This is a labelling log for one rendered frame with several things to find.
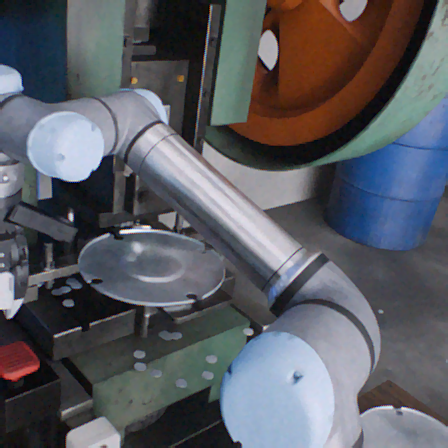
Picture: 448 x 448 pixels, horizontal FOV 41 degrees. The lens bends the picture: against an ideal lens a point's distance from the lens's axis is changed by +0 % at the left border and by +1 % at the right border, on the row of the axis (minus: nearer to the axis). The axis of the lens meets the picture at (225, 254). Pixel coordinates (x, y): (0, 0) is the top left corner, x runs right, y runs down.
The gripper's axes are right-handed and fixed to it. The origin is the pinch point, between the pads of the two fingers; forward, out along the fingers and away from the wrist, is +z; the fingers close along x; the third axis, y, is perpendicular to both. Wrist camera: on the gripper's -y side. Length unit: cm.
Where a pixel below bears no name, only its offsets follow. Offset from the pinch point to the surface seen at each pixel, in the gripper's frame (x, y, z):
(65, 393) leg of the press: 0.4, -8.8, 20.7
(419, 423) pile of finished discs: 29, -92, 49
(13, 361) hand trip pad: 1.3, 0.6, 9.0
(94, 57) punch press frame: -10.0, -18.0, -33.9
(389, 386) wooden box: 16, -99, 50
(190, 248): -12.2, -44.1, 6.7
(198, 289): 1.4, -35.5, 6.7
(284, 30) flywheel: -20, -69, -36
